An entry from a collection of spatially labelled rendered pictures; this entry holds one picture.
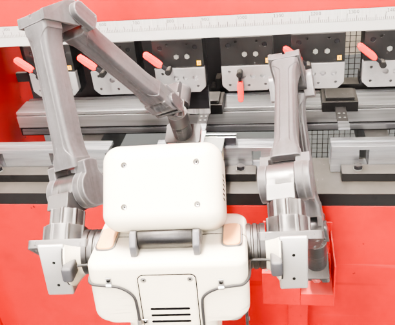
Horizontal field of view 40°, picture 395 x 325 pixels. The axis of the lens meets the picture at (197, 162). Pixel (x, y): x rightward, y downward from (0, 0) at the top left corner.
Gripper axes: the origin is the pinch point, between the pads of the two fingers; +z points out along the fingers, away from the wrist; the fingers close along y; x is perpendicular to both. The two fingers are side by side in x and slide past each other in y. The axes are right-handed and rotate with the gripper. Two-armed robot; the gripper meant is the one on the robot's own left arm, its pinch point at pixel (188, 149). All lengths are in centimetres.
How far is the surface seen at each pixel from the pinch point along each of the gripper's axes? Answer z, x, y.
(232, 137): 5.8, -8.2, -12.8
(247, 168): 12.4, -0.3, -17.4
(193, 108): -3.5, -13.2, -1.1
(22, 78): 27, -53, 82
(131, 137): 178, -122, 84
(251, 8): -32.4, -25.1, -20.6
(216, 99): 12.3, -28.3, -5.3
